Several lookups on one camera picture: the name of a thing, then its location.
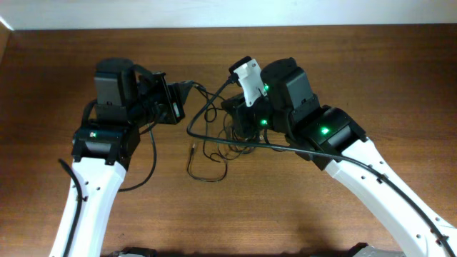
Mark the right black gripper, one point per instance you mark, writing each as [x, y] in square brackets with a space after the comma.
[236, 116]

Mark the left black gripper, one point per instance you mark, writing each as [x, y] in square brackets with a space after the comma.
[171, 101]

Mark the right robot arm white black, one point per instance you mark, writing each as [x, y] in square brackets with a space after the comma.
[279, 97]

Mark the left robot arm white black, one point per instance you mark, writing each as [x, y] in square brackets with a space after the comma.
[130, 101]

